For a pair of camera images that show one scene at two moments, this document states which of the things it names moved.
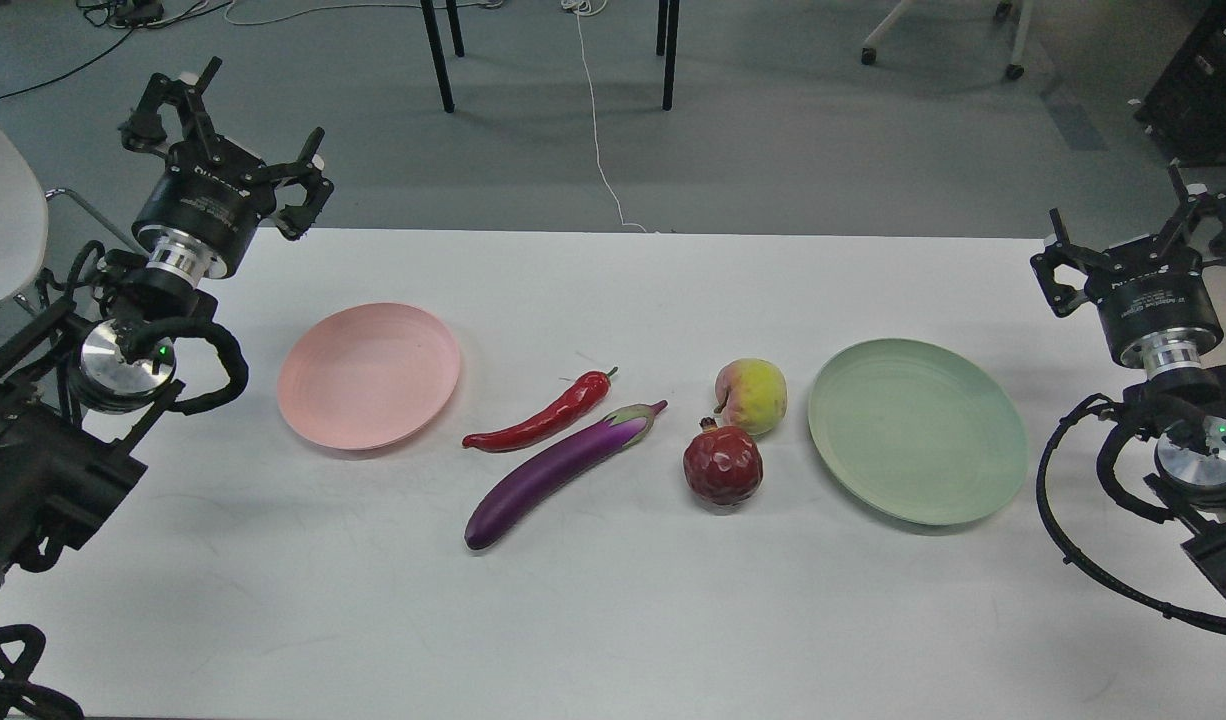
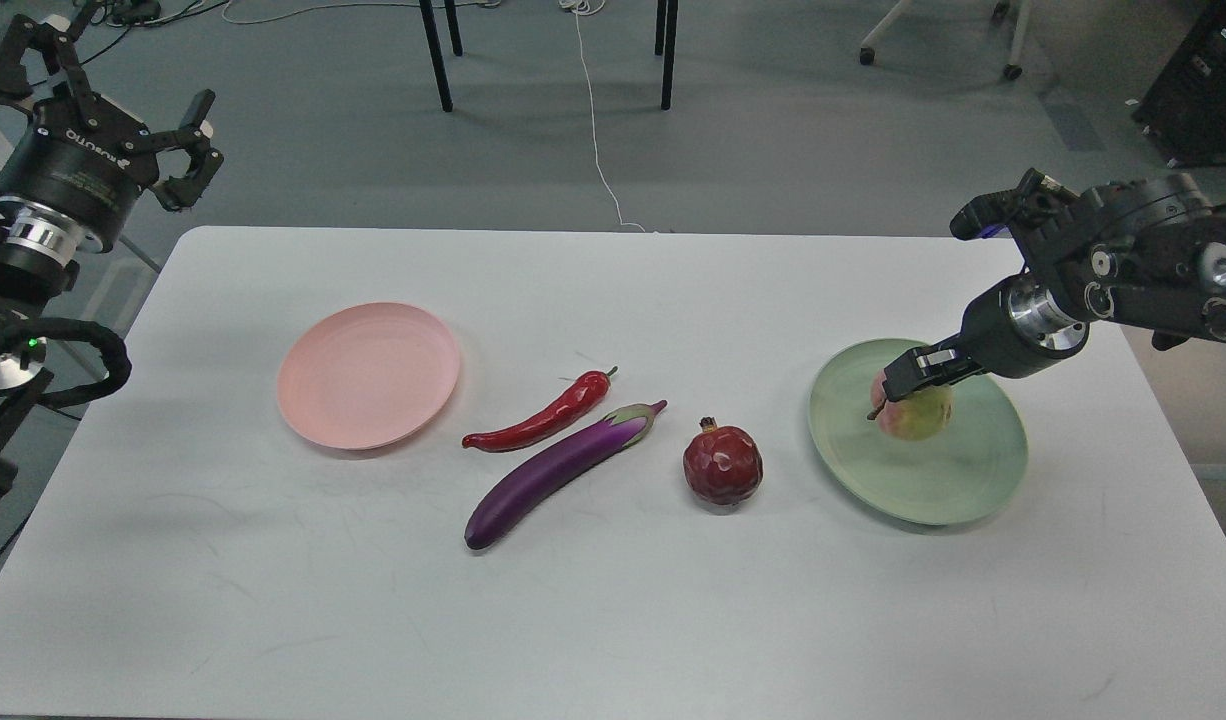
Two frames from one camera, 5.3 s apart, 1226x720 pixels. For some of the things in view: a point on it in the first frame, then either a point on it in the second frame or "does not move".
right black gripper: x=1150 y=298 -> x=1016 y=325
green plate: x=918 y=430 does not move
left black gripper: x=207 y=207 -> x=70 y=174
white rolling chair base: x=1003 y=11 does not move
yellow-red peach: x=752 y=394 -> x=914 y=416
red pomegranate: x=722 y=464 does not move
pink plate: x=367 y=375 does not move
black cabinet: x=1200 y=110 does not move
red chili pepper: x=587 y=391 does not move
